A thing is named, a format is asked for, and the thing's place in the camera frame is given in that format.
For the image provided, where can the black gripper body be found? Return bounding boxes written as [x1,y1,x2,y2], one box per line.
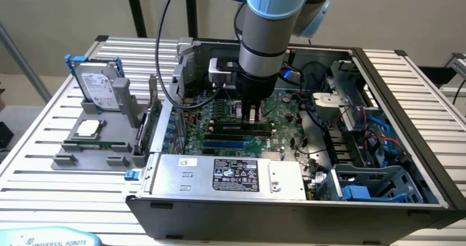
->
[236,73,277,105]

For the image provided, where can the black RAM stick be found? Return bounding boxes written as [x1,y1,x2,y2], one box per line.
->
[212,122,273,136]

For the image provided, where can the green RAM stick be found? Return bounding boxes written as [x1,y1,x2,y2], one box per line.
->
[62,140,132,151]

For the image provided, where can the CPU socket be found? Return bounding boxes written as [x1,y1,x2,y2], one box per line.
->
[225,99,269,123]

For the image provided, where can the green motherboard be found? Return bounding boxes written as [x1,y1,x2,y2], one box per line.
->
[165,89,320,162]

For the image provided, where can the blue expansion slot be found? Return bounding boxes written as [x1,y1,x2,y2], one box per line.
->
[203,140,244,149]

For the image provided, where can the small silver heat sink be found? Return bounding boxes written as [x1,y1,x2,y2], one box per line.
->
[259,151,284,161]

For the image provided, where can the grey metal drive cage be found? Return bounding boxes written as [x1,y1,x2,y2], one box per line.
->
[311,59,380,134]

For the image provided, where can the silver power supply unit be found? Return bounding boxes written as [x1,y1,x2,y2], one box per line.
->
[140,153,307,201]

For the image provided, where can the black open PC case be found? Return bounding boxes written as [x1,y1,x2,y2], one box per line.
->
[125,37,466,241]

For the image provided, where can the blue plastic disk bay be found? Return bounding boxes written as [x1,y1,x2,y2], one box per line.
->
[315,163,427,203]

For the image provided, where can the hard disk in blue carrier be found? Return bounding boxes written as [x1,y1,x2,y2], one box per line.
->
[64,54,125,112]

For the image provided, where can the silver CPU chip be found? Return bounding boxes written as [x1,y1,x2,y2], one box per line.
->
[74,119,105,137]

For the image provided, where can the grey parts rack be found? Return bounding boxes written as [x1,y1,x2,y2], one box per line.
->
[50,78,152,171]

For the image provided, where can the grey metal pole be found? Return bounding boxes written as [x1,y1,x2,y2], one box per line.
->
[0,21,52,104]

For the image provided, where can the black box on floor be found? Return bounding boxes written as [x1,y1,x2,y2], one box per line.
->
[0,121,14,148]

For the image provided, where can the blue Universal Robots cap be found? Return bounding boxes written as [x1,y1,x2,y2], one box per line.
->
[0,226,103,246]

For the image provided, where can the graphics card with metal bracket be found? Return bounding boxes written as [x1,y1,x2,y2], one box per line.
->
[132,74,163,155]

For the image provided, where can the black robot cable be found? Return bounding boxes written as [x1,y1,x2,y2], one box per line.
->
[155,0,223,110]

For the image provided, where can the black frame post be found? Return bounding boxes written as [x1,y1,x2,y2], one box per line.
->
[184,0,199,39]
[123,0,148,38]

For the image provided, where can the blue data wire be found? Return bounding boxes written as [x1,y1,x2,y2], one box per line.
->
[366,114,403,167]

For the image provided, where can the red data wire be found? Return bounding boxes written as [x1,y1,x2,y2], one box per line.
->
[378,135,411,159]

